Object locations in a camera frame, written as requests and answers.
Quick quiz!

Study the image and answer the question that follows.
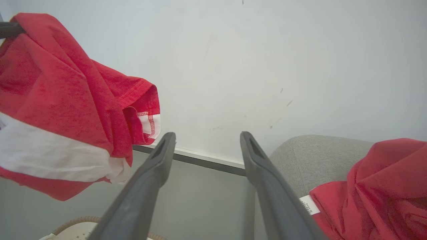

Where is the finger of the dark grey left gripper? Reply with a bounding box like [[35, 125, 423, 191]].
[[0, 21, 26, 39]]

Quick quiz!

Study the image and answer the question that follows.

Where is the grey fabric sofa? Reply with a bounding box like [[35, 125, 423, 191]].
[[254, 135, 376, 240]]

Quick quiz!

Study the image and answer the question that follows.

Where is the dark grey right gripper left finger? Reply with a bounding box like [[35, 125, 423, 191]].
[[87, 132, 176, 240]]

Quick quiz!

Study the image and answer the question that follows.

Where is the plain red garment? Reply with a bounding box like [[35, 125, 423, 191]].
[[299, 138, 427, 240]]

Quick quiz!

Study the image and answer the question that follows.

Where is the red and white garment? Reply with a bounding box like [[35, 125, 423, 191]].
[[0, 13, 161, 201]]

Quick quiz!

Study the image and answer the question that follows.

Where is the white basket with wicker rim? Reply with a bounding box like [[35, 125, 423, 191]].
[[38, 216, 166, 240]]

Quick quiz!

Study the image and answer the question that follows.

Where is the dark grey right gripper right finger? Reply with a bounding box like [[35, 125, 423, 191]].
[[240, 131, 329, 240]]

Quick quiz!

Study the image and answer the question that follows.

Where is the white and grey baseboard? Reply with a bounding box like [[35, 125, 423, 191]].
[[132, 143, 247, 177]]

